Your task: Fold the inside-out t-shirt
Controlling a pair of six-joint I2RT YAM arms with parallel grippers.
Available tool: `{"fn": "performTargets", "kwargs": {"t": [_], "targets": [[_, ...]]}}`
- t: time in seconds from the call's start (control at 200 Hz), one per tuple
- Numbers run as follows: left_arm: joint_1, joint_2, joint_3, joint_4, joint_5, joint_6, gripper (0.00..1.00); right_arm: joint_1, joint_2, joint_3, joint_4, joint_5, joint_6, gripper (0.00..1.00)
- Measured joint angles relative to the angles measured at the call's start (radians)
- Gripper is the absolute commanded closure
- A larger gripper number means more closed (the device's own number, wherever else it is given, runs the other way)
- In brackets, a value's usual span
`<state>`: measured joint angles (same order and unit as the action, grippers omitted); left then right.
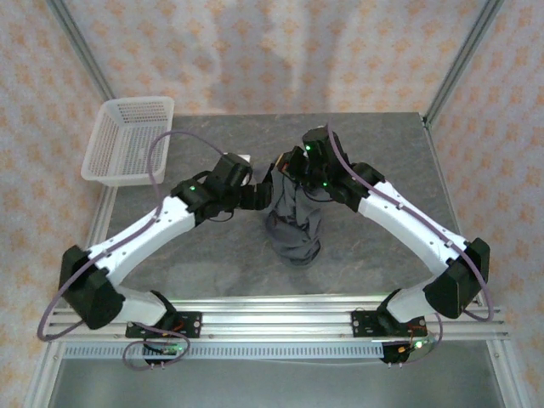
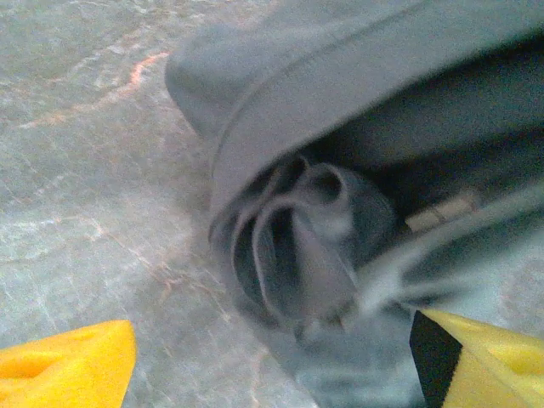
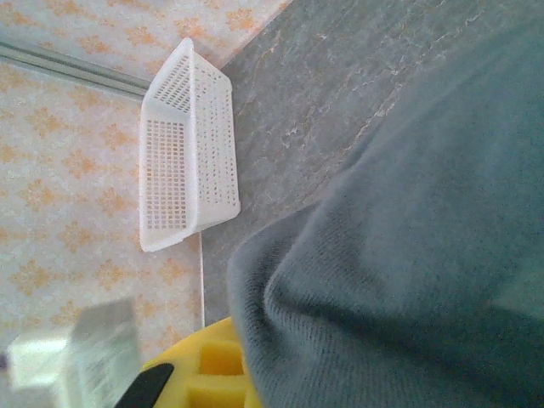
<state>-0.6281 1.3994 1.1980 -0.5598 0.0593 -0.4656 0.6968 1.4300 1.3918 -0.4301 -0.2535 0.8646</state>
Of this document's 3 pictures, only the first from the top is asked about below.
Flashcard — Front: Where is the grey t-shirt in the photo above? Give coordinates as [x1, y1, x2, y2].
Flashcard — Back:
[265, 167, 324, 267]

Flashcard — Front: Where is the white perforated plastic basket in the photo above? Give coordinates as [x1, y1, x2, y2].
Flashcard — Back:
[80, 96, 176, 188]

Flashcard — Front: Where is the left small circuit board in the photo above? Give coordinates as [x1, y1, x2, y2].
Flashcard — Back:
[146, 343, 188, 356]

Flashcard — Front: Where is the small circuit board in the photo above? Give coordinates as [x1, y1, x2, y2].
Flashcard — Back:
[397, 338, 437, 354]
[146, 343, 188, 356]

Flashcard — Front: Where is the right small circuit board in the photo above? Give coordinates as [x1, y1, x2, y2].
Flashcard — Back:
[397, 338, 437, 354]

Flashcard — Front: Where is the right aluminium table rail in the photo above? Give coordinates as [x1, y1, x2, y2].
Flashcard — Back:
[420, 113, 485, 306]

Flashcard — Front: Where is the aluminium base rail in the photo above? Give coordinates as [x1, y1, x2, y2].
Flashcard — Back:
[44, 297, 511, 341]

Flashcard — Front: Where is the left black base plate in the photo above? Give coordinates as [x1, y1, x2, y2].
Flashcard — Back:
[125, 311, 202, 340]

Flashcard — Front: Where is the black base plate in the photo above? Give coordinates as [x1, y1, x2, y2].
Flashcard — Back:
[351, 309, 426, 340]
[125, 311, 202, 340]

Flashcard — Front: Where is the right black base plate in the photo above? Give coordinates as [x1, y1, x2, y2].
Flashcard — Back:
[351, 309, 426, 340]

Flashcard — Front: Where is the slotted grey cable duct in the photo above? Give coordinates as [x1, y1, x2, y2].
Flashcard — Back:
[63, 343, 386, 360]

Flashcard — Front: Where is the right aluminium frame post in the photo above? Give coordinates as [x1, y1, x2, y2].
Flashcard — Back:
[424, 0, 505, 124]

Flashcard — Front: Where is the aluminium frame post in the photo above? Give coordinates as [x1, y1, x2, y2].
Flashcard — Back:
[48, 0, 116, 101]
[424, 0, 505, 124]

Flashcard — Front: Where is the left aluminium frame post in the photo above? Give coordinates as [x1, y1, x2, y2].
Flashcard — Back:
[48, 0, 116, 101]

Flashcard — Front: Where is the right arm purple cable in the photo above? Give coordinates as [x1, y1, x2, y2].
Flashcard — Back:
[325, 122, 495, 366]

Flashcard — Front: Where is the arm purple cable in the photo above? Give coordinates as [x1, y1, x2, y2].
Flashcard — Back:
[37, 130, 226, 371]
[325, 122, 495, 366]

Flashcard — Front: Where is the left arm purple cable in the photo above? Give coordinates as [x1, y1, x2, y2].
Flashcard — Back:
[37, 130, 226, 371]

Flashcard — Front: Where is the left lower frame rail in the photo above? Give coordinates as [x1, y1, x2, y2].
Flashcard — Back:
[23, 339, 65, 408]

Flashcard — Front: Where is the frame rail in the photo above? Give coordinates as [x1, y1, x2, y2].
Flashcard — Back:
[23, 339, 65, 408]
[486, 339, 535, 408]

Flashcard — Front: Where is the right lower frame rail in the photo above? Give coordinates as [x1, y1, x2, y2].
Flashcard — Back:
[486, 339, 535, 408]

